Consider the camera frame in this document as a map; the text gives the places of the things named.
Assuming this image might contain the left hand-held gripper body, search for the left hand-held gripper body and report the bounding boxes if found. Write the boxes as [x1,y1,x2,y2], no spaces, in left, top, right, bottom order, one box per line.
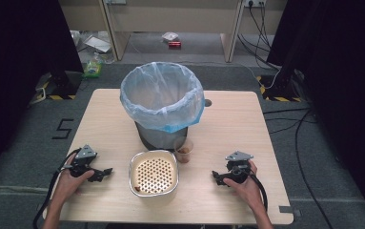
[64,144,98,178]

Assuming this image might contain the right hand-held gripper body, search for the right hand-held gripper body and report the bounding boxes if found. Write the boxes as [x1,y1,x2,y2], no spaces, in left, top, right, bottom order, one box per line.
[222,151,254,185]

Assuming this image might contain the person's left hand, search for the person's left hand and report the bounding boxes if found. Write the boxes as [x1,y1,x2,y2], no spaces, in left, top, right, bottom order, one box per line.
[55,169,95,205]

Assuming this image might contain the person's right hand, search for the person's right hand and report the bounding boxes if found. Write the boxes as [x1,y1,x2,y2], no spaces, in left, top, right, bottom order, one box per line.
[222,160,266,211]

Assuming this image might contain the metal bowl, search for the metal bowl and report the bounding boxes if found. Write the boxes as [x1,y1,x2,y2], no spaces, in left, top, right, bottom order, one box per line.
[128,149,180,198]

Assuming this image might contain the clear plastic cup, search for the clear plastic cup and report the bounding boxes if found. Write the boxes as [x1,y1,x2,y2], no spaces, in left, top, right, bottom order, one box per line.
[172,136,194,165]

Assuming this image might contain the cream perforated strainer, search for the cream perforated strainer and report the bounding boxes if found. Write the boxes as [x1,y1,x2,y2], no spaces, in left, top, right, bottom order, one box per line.
[131,151,177,196]

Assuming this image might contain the grey trash bin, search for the grey trash bin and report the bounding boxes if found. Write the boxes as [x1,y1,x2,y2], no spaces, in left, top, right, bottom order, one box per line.
[134,120,190,152]

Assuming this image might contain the grey tape piece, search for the grey tape piece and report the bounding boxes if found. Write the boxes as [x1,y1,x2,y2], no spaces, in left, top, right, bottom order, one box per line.
[278,205,302,219]

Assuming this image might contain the black stand with hazard tape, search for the black stand with hazard tape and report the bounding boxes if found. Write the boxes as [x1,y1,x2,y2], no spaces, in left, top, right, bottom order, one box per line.
[255,68,305,103]
[29,70,84,106]

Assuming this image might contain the translucent blue bin bag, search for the translucent blue bin bag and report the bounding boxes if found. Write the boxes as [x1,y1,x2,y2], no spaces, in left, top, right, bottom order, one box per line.
[119,61,206,135]

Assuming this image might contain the green wipes packet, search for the green wipes packet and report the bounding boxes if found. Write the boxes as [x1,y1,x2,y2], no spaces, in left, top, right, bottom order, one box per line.
[82,52,104,79]

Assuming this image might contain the white paper sheet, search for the white paper sheet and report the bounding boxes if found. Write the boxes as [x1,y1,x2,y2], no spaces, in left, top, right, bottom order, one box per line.
[84,34,112,54]

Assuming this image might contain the black curtain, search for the black curtain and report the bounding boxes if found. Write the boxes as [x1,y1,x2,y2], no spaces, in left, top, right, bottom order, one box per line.
[266,0,365,222]
[0,0,85,189]

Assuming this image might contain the white packet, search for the white packet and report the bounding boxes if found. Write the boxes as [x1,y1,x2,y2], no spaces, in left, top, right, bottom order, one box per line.
[161,31,180,43]

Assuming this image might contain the right hand-held gripper cable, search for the right hand-held gripper cable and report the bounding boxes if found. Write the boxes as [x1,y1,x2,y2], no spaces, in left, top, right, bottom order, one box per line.
[249,173,270,212]

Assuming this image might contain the hand-held gripper cable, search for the hand-held gripper cable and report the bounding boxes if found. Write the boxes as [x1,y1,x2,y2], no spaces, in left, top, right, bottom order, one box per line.
[31,148,82,229]
[249,173,270,212]

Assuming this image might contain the left hand-held gripper cable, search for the left hand-held gripper cable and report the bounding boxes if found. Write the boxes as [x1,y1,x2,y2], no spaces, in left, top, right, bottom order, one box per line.
[31,148,82,229]

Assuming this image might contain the long black floor cable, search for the long black floor cable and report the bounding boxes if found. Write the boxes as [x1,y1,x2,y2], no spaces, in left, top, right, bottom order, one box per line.
[294,109,335,229]

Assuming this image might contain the white floor cable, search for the white floor cable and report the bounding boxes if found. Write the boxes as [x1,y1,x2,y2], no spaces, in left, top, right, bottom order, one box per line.
[233,61,282,91]

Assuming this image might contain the black cables from socket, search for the black cables from socket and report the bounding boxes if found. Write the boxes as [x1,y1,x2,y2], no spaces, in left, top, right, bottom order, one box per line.
[236,2,282,72]

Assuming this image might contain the white wall socket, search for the white wall socket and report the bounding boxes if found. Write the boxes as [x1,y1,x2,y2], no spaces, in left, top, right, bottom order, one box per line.
[243,0,268,9]

